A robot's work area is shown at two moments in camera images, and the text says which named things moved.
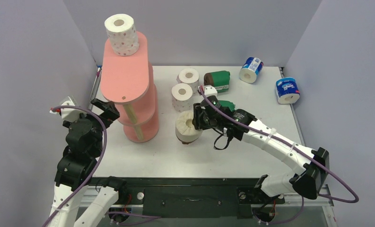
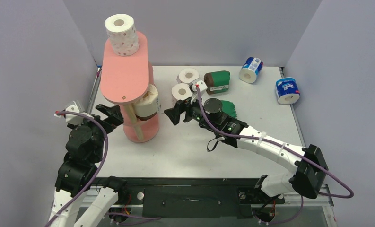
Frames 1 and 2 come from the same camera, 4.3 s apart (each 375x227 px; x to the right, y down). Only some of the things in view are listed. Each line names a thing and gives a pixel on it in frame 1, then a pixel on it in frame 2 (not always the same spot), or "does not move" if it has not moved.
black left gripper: x=110 y=112 does not move
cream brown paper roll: x=185 y=129 → x=148 y=107
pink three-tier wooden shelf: x=129 y=81 does not move
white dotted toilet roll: x=123 y=34 does not move
